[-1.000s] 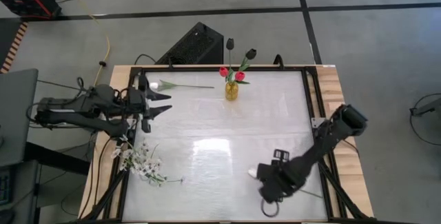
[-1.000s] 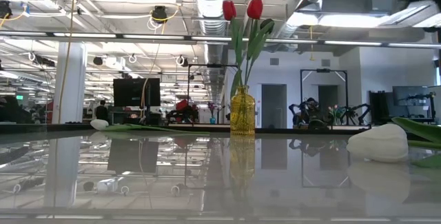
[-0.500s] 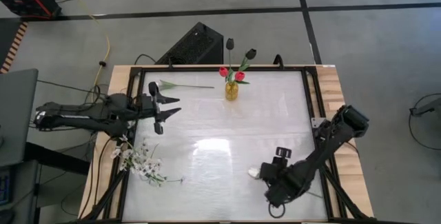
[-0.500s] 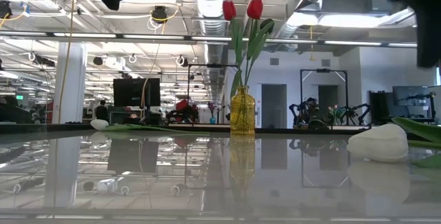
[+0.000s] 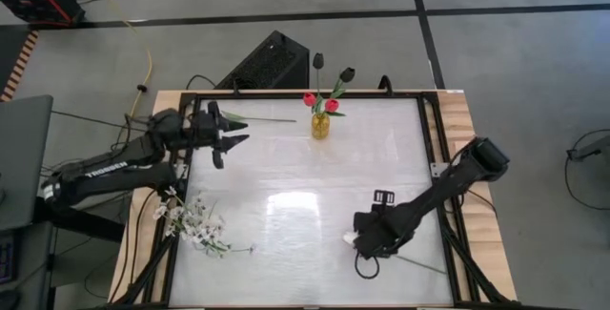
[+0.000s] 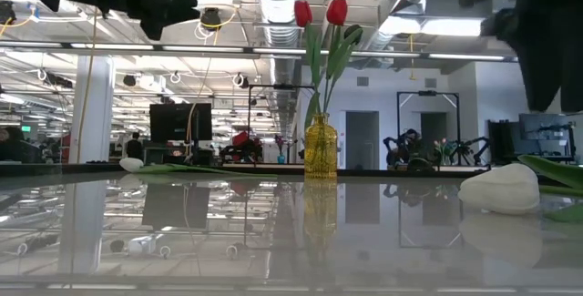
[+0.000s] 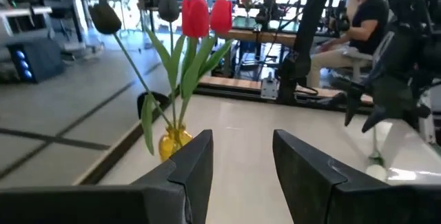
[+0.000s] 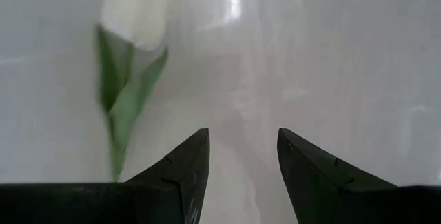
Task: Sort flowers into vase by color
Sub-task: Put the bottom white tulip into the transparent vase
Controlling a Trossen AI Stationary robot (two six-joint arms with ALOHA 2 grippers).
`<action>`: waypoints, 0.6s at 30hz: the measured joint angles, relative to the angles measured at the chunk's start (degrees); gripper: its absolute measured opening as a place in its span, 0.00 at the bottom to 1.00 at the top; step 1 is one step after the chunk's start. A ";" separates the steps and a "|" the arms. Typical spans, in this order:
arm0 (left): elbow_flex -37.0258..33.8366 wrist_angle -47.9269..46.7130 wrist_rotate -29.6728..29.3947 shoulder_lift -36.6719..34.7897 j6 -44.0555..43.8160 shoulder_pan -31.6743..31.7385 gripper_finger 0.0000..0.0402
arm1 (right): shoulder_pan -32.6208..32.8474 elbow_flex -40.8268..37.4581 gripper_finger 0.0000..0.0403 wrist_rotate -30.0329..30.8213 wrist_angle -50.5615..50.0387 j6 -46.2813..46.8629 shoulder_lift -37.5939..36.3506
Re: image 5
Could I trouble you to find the yellow floor cable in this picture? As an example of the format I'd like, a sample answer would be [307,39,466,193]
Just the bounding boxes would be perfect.
[83,0,153,120]

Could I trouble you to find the white glossy board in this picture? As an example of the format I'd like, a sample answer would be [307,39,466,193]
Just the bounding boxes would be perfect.
[169,97,454,307]

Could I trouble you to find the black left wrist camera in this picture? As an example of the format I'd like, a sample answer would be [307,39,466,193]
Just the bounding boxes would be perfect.
[188,112,214,152]

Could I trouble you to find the red artificial tulip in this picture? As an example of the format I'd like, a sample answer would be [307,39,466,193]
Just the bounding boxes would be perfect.
[317,98,347,118]
[302,92,325,116]

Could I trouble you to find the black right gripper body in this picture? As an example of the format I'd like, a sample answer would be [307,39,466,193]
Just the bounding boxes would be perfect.
[353,203,417,259]

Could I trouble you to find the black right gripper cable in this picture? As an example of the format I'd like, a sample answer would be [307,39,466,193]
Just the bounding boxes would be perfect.
[355,251,381,280]

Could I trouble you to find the grey cabinet panel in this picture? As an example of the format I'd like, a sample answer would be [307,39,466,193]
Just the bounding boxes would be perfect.
[0,93,54,233]

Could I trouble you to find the yellow glass vase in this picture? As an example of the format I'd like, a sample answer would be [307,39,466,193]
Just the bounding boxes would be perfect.
[311,112,331,141]

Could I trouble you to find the black box speaker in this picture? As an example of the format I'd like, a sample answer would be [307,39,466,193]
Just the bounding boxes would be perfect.
[214,30,311,91]

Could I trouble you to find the black artificial tulip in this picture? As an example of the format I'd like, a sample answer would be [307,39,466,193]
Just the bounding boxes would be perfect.
[327,66,356,104]
[312,52,325,96]

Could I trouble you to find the black desk beam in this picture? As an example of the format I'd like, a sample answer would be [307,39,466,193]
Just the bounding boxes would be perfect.
[32,195,126,244]

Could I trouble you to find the black metal table frame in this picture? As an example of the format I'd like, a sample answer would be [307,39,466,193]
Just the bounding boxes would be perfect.
[112,89,519,310]

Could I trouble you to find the white artificial tulip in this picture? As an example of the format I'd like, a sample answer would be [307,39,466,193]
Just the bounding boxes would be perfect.
[342,231,448,276]
[222,110,297,124]

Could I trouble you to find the white speckled flower bunch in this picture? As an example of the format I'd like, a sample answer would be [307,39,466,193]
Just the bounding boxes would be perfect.
[152,186,258,258]

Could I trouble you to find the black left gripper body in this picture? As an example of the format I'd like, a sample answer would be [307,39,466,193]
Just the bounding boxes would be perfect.
[203,100,226,170]

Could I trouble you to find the dark keyboard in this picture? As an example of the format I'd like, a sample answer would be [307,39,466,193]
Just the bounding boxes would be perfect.
[0,233,20,286]

